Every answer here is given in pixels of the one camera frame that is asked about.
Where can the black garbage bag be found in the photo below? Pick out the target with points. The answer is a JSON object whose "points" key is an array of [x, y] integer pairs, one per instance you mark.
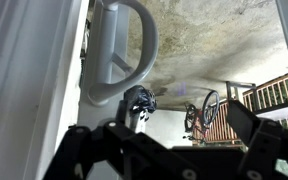
{"points": [[140, 100]]}

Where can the wooden deck railing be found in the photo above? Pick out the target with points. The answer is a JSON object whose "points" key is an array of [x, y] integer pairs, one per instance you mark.
{"points": [[269, 100]]}

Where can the white sliding glass door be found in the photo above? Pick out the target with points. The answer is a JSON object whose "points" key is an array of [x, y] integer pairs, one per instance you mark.
{"points": [[44, 81]]}

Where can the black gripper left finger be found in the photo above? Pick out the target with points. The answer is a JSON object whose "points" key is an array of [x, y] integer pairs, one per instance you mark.
{"points": [[122, 111]]}

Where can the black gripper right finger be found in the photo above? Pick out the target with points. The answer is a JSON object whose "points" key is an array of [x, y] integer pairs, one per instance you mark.
{"points": [[242, 120]]}

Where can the red bicycle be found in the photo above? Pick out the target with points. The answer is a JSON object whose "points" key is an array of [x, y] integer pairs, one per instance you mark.
{"points": [[201, 119]]}

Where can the grey door handle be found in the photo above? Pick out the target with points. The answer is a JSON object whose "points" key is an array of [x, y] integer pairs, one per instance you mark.
{"points": [[107, 73]]}

